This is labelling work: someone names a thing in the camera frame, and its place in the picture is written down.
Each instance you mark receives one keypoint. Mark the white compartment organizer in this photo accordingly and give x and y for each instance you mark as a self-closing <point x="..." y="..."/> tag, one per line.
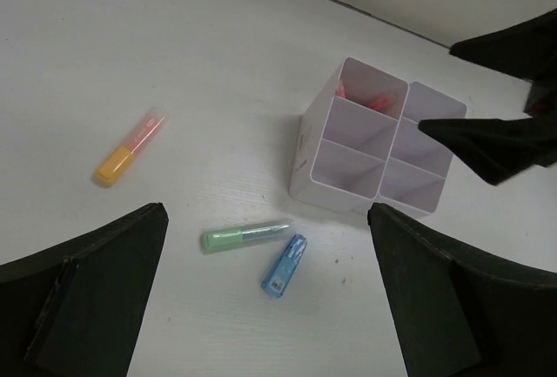
<point x="417" y="165"/>
<point x="342" y="146"/>

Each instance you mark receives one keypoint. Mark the right white compartment organizer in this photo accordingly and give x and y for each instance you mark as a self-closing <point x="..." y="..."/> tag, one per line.
<point x="417" y="165"/>

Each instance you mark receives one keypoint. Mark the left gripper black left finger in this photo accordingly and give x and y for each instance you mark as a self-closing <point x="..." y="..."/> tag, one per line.
<point x="76" y="308"/>

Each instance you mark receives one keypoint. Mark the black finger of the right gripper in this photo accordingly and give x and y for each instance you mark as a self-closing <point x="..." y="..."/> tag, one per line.
<point x="495" y="149"/>
<point x="526" y="50"/>

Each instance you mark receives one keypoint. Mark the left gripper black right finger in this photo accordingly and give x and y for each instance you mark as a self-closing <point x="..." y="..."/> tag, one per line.
<point x="461" y="311"/>

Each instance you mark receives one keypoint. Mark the blue transparent stapler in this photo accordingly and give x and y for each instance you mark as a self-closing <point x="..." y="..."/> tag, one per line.
<point x="280" y="274"/>

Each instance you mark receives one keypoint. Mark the green capped correction tape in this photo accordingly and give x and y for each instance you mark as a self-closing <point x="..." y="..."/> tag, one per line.
<point x="235" y="237"/>

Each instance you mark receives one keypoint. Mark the red highlighter pen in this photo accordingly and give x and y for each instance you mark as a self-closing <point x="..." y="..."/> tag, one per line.
<point x="381" y="102"/>

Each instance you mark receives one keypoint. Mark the left white compartment organizer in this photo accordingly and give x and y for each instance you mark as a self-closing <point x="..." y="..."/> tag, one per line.
<point x="342" y="146"/>

